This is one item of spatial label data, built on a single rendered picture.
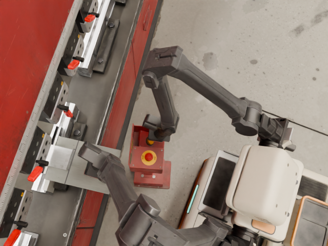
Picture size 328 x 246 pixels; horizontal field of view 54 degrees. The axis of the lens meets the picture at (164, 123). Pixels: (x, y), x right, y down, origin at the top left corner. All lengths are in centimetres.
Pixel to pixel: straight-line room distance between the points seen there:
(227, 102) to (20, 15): 64
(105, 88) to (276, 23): 183
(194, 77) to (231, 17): 196
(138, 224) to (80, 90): 99
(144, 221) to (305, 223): 95
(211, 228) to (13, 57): 71
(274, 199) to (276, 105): 172
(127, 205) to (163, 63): 42
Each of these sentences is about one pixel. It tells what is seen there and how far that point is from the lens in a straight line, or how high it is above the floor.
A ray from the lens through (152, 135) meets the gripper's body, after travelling 146.
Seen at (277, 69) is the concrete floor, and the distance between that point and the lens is 276.
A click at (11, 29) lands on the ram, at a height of 161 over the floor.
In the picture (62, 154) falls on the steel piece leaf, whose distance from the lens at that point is 136.
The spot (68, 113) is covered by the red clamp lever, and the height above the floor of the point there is 116.
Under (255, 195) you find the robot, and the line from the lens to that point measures 97.
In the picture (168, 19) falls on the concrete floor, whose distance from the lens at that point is 281.
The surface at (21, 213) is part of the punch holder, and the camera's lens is 119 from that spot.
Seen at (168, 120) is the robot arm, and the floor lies 109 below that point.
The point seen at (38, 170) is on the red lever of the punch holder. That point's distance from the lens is 111.
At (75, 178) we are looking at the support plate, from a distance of 133.
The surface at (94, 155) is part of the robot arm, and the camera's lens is 108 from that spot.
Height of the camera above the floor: 228
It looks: 72 degrees down
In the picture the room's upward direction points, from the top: 7 degrees clockwise
